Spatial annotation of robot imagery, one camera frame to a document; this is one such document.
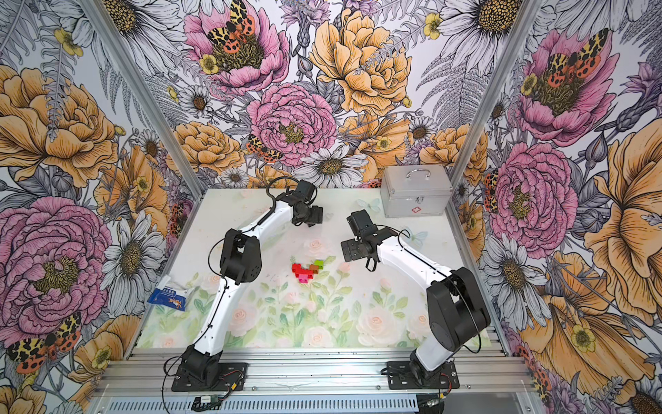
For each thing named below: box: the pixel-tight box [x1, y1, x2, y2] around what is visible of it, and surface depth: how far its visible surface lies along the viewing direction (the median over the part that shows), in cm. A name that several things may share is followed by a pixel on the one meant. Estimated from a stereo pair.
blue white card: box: [147, 286, 188, 312], surface depth 89 cm
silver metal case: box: [380, 164, 455, 219], surface depth 107 cm
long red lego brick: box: [294, 268, 314, 279], surface depth 96 cm
